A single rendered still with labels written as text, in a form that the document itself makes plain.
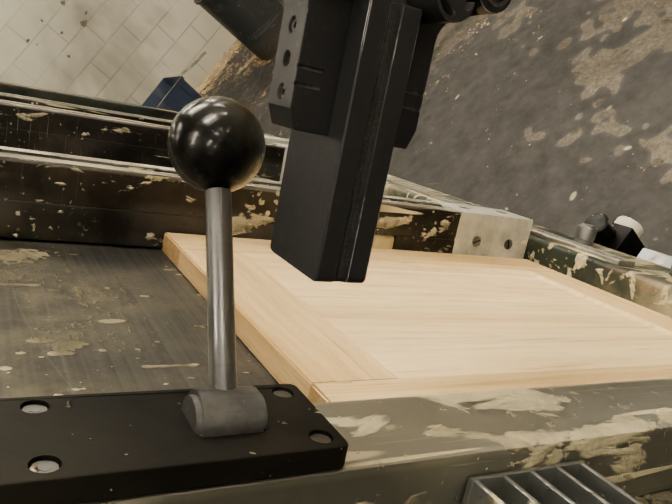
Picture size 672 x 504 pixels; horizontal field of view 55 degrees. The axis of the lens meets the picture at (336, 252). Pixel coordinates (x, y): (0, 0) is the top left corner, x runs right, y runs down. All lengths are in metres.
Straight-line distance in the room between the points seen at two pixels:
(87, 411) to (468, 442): 0.15
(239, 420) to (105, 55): 5.54
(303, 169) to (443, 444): 0.15
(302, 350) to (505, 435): 0.14
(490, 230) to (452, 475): 0.59
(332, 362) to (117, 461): 0.20
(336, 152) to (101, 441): 0.12
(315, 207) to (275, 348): 0.24
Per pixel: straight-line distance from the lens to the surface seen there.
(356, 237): 0.16
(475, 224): 0.82
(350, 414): 0.28
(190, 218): 0.64
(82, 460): 0.21
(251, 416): 0.23
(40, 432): 0.23
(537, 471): 0.31
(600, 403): 0.38
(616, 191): 2.18
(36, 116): 1.13
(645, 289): 0.79
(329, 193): 0.16
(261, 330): 0.41
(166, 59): 5.85
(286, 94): 0.16
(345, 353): 0.40
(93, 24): 5.73
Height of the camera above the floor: 1.52
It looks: 33 degrees down
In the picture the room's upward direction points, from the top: 48 degrees counter-clockwise
